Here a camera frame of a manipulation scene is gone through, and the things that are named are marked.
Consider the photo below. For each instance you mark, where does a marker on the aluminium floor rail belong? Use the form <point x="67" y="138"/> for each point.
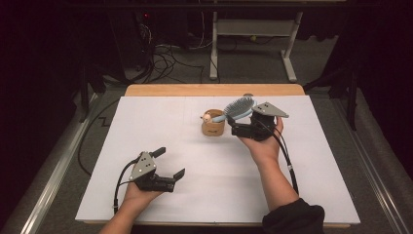
<point x="55" y="182"/>
<point x="367" y="162"/>

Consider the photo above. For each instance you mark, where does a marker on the black metal stand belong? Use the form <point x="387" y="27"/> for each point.
<point x="352" y="97"/>
<point x="85" y="97"/>

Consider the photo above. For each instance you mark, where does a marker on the light blue hairbrush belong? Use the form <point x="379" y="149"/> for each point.
<point x="240" y="107"/>

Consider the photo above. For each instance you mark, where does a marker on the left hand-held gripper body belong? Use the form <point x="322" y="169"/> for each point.
<point x="147" y="177"/>

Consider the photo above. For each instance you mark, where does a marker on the person's left hand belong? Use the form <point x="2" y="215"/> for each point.
<point x="139" y="196"/>

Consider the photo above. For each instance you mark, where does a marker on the small green ball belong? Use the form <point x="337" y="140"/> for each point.
<point x="253" y="38"/>

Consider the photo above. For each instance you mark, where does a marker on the person's right hand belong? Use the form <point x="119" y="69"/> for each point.
<point x="264" y="149"/>

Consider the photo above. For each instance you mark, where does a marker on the wooden holder cup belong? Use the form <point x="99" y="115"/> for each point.
<point x="212" y="130"/>

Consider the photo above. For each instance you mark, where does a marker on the person's black sleeve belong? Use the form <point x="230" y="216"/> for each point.
<point x="292" y="217"/>

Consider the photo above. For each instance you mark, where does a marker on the black computer tower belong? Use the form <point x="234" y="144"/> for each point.
<point x="146" y="32"/>

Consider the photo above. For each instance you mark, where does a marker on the white metal desk frame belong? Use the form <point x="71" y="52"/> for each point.
<point x="253" y="27"/>

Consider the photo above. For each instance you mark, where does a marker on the wooden table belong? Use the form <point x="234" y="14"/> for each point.
<point x="195" y="90"/>

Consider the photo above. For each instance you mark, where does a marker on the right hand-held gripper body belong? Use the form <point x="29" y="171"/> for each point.
<point x="259" y="128"/>

